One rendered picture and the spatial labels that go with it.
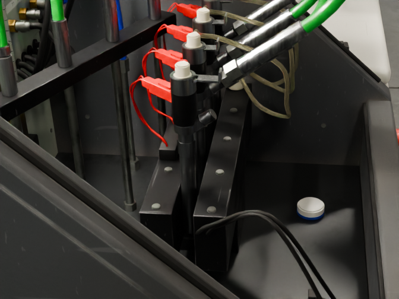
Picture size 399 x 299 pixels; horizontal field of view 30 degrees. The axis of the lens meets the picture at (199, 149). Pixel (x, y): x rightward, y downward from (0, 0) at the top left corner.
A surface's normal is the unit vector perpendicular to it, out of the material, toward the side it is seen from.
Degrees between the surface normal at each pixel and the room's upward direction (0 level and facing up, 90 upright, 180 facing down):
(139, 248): 43
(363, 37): 0
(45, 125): 90
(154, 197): 0
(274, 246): 0
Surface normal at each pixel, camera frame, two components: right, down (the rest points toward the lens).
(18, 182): -0.15, 0.51
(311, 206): -0.04, -0.85
